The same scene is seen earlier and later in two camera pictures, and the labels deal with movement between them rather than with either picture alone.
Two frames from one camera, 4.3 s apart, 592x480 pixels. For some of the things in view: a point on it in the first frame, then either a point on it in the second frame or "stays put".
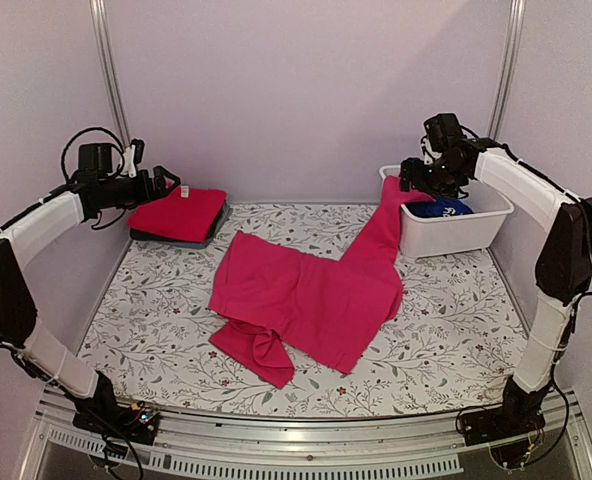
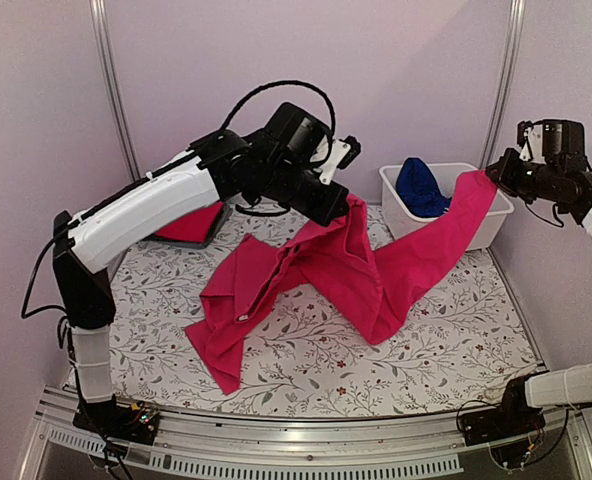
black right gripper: x=418 y=182 → x=502 y=173
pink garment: x=279 y=303 → x=243 y=276
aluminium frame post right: x=508 y=69 stays put
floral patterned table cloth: x=450 y=344 stays put
